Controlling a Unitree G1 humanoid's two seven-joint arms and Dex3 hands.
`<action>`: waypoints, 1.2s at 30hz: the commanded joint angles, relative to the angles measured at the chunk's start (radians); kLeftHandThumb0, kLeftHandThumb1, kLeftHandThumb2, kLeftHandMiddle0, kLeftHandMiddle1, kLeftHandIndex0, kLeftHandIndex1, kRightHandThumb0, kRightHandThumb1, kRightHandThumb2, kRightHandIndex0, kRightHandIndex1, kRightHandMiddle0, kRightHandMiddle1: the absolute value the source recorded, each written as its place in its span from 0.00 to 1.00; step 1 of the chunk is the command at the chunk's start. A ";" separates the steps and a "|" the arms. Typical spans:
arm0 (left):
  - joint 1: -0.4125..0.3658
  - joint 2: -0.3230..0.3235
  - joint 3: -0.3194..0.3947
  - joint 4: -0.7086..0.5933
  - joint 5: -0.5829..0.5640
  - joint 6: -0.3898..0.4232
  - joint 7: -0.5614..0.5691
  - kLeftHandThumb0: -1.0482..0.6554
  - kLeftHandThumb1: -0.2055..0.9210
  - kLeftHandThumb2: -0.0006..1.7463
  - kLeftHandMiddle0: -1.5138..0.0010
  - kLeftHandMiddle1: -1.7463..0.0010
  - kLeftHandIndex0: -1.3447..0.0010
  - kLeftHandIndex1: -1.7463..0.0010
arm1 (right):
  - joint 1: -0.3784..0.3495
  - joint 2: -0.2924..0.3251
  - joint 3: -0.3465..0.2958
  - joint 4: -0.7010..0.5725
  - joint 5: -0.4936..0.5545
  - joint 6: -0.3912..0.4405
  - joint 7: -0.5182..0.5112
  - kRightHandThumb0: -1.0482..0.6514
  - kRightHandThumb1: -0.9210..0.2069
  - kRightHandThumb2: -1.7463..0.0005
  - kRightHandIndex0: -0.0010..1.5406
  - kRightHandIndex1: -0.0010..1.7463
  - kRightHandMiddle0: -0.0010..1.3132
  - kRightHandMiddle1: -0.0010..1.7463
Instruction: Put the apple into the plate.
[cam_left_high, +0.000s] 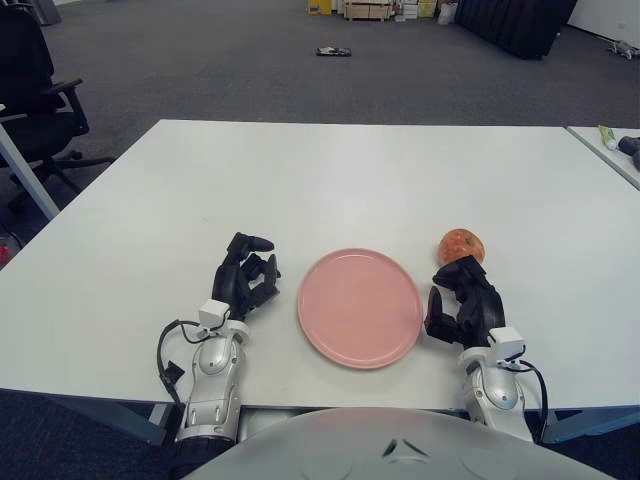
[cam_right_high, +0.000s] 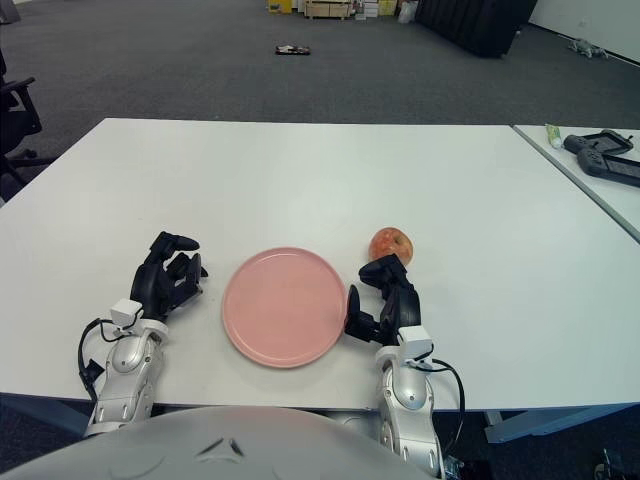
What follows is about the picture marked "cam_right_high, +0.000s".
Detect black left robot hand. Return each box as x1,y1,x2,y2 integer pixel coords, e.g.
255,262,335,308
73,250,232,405
130,231,210,324

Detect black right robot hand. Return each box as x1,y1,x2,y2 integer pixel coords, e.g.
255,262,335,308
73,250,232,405
344,253,422,347

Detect red apple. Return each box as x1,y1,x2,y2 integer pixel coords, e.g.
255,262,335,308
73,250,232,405
369,227,415,267

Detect pink round plate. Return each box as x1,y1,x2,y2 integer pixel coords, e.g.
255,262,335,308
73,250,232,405
221,246,350,370

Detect grey robot torso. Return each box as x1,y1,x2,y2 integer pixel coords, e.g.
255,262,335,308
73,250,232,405
0,404,432,480

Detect black office chair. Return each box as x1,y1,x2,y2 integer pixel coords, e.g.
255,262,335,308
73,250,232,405
0,47,59,202

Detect black partition screen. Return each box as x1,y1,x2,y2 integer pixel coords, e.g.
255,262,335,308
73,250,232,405
415,0,539,59

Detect stacked cardboard boxes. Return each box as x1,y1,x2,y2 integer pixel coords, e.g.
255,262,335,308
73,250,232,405
356,0,400,17

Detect wooden pallet crate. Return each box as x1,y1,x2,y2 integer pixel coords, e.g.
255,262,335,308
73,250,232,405
304,0,358,21

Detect grey quadruped robot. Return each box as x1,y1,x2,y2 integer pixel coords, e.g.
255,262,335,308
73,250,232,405
566,38,610,60

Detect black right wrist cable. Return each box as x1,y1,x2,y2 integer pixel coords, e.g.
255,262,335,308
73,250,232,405
413,356,469,414

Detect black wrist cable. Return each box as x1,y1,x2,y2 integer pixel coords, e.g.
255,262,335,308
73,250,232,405
413,356,469,414
76,318,132,402

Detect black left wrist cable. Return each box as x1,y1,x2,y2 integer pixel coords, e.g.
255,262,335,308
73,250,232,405
76,318,132,402

